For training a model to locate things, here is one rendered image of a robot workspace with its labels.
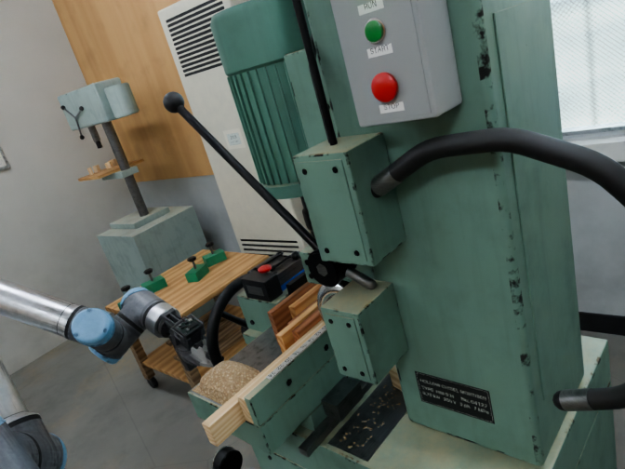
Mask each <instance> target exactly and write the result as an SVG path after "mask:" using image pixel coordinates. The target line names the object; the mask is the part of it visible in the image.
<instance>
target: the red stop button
mask: <svg viewBox="0 0 625 469"><path fill-rule="evenodd" d="M371 89H372V93H373V95H374V97H375V98H376V99H377V100H378V101H381V102H388V101H392V100H393V99H394V98H395V97H396V95H397V92H398V85H397V82H396V79H395V78H394V77H393V75H391V74H389V73H386V72H383V73H380V74H377V75H375V77H374V78H373V80H372V83H371Z"/></svg>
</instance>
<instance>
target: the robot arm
mask: <svg viewBox="0 0 625 469"><path fill-rule="evenodd" d="M120 306H121V310H120V311H119V312H118V314H117V315H116V316H115V317H112V316H111V315H110V314H109V313H107V312H106V311H104V310H102V309H99V308H89V307H86V306H84V305H78V304H75V303H72V302H69V301H65V300H63V299H60V298H57V297H54V296H51V295H48V294H46V293H43V292H40V291H37V290H34V289H31V288H26V287H24V286H21V285H18V284H15V283H12V282H9V281H6V280H5V279H2V278H0V315H3V316H5V317H8V318H11V319H14V320H17V321H20V322H22V323H25V324H28V325H31V326H34V327H36V328H40V329H43V330H46V331H49V332H52V333H55V334H58V335H60V336H62V337H64V338H65V339H68V340H71V341H74V342H78V343H81V344H83V345H86V346H88V348H89V350H90V351H91V352H92V353H93V354H94V355H96V356H97V357H98V358H100V359H101V360H103V361H105V362H107V363H109V364H112V365H113V364H116V363H117V362H118V361H119V360H120V359H121V358H122V357H123V355H124V354H125V353H126V351H127V350H128V349H129V348H130V347H131V346H132V344H133V343H134V342H135V341H136V340H137V339H138V337H139V336H140V335H141V334H142V333H143V331H144V330H145V329H148V330H149V331H150V332H151V333H152V334H153V335H155V336H156V337H158V338H169V339H170V340H171V342H172V344H173V346H174V348H175V350H176V352H177V354H178V356H179V357H180V360H181V362H182V364H183V366H184V367H185V369H186V370H187V371H192V370H193V369H195V368H196V367H197V366H198V367H200V366H202V367H208V368H214V367H213V365H212V363H211V361H210V360H208V359H206V352H207V347H206V336H205V334H206V331H205V327H204V322H203V321H201V320H200V319H198V318H197V317H195V316H194V315H192V314H190V315H188V316H184V315H183V316H182V317H181V316H180V312H179V310H177V309H176V308H174V307H173V306H172V305H170V304H169V303H167V302H166V301H164V300H162V299H161V298H159V297H158V296H156V295H155V294H154V293H153V292H152V291H150V290H148V289H147V288H141V287H139V288H133V289H131V290H129V291H128V292H127V293H126V294H125V295H124V296H123V298H122V300H121V303H120ZM187 318H188V319H187ZM185 319H187V320H185ZM197 320H198V321H197ZM66 461H67V450H66V448H65V445H64V443H63V442H62V440H61V439H60V438H59V437H57V436H56V435H54V434H51V433H49V432H48V430H47V428H46V426H45V424H44V422H43V420H42V418H41V416H40V415H39V414H38V413H34V412H29V411H28V410H27V409H26V407H25V405H24V403H23V401H22V399H21V398H20V395H19V393H18V391H17V389H16V387H15V385H14V383H13V381H12V380H11V378H10V376H9V374H8V372H7V369H6V367H5V366H4V364H3V362H2V360H1V358H0V469H64V468H65V465H66Z"/></svg>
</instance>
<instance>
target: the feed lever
mask: <svg viewBox="0 0 625 469"><path fill-rule="evenodd" d="M163 104H164V106H165V108H166V109H167V110H168V111H169V112H171V113H173V114H175V113H179V114H180V115H181V116H182V117H183V118H184V119H185V120H186V121H187V122H188V123H189V124H190V125H191V126H192V127H193V128H194V129H195V130H196V131H197V132H198V133H199V134H200V135H201V136H202V137H203V138H204V139H205V140H206V141H207V142H208V143H209V144H210V145H211V146H212V148H213V149H214V150H215V151H216V152H217V153H218V154H219V155H220V156H221V157H222V158H223V159H224V160H225V161H226V162H227V163H228V164H229V165H230V166H231V167H232V168H233V169H234V170H235V171H236V172H237V173H238V174H239V175H240V176H241V177H242V178H243V179H244V180H245V181H246V182H247V183H248V184H249V185H250V186H251V187H252V188H253V189H254V190H255V191H256V192H257V193H258V194H259V195H260V196H261V197H262V198H263V199H264V200H265V201H266V202H267V203H268V204H269V205H270V206H271V207H272V208H273V209H274V210H275V211H276V212H277V213H278V214H279V215H280V216H281V217H282V218H283V219H284V220H285V221H286V222H287V223H288V224H289V226H290V227H291V228H292V229H293V230H294V231H295V232H296V233H297V234H298V235H299V236H300V237H301V238H302V239H303V240H304V241H305V242H306V243H307V244H308V245H309V246H310V247H311V248H312V249H313V250H314V251H313V252H312V253H311V254H310V255H309V257H308V267H309V270H310V272H311V274H312V276H313V278H314V279H315V280H316V281H317V282H319V283H320V284H322V285H324V286H326V287H335V286H336V285H337V284H338V283H339V282H340V281H341V280H343V279H344V278H345V277H346V276H347V277H349V278H350V279H351V280H353V281H355V282H356V283H358V284H360V285H362V286H363V287H365V288H368V289H374V288H375V287H376V285H377V284H376V281H375V280H374V279H372V278H370V277H369V276H367V275H364V274H363V273H361V272H359V271H357V270H356V269H355V268H356V266H357V264H349V263H341V262H332V261H322V259H321V255H320V252H319V249H318V246H317V243H316V239H315V238H314V237H313V236H312V235H311V234H310V233H309V232H308V231H307V230H306V229H305V228H304V227H303V226H302V225H301V224H300V223H299V222H298V221H297V220H296V219H295V218H294V217H293V216H292V215H291V214H290V213H289V212H288V211H287V210H286V209H285V208H284V207H283V206H282V205H281V204H280V203H279V202H278V201H277V200H276V199H275V198H274V197H273V196H272V195H271V194H270V193H269V192H268V191H267V190H266V189H265V188H264V187H263V186H262V185H261V184H260V183H259V182H258V181H257V180H256V179H255V178H254V177H253V176H252V175H251V174H250V173H249V172H248V171H247V170H246V169H245V168H244V167H243V166H242V165H241V164H240V163H239V162H238V161H237V160H236V159H235V157H234V156H233V155H232V154H231V153H230V152H229V151H228V150H227V149H226V148H225V147H224V146H223V145H222V144H221V143H220V142H219V141H218V140H217V139H216V138H215V137H214V136H213V135H212V134H211V133H210V132H209V131H208V130H207V129H206V128H205V127H204V126H203V125H202V124H201V123H200V122H199V121H198V120H197V119H196V118H195V117H194V116H193V115H192V114H191V113H190V112H189V111H188V110H187V109H186V108H185V107H184V104H185V103H184V98H183V97H182V96H181V95H180V94H179V93H178V92H175V91H171V92H168V93H167V94H166V95H165V96H164V99H163Z"/></svg>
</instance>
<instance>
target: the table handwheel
mask: <svg viewBox="0 0 625 469"><path fill-rule="evenodd" d="M245 275H247V274H245ZM245 275H241V276H239V277H238V278H236V279H235V280H233V282H231V283H230V284H229V285H228V286H227V287H226V288H225V289H224V290H223V291H222V292H221V293H220V295H219V297H218V298H217V300H216V302H215V304H214V306H213V308H212V310H211V313H210V316H209V318H208V323H207V328H206V347H207V352H208V355H209V358H210V361H211V363H212V365H213V367H215V366H216V365H217V364H218V363H220V362H222V361H224V360H223V358H222V356H221V353H220V350H219V323H220V320H221V318H224V319H227V320H229V321H232V322H233V323H235V324H237V325H240V326H241V332H242V334H243V333H244V332H245V331H247V330H248V326H247V323H246V320H245V319H242V318H240V317H237V316H234V315H231V314H229V313H227V312H225V311H224V309H225V307H226V306H227V304H228V302H229V301H230V299H231V298H232V297H233V296H234V294H235V293H236V292H238V291H239V290H240V289H241V288H243V287H244V286H243V284H242V281H241V278H242V277H244V276H245Z"/></svg>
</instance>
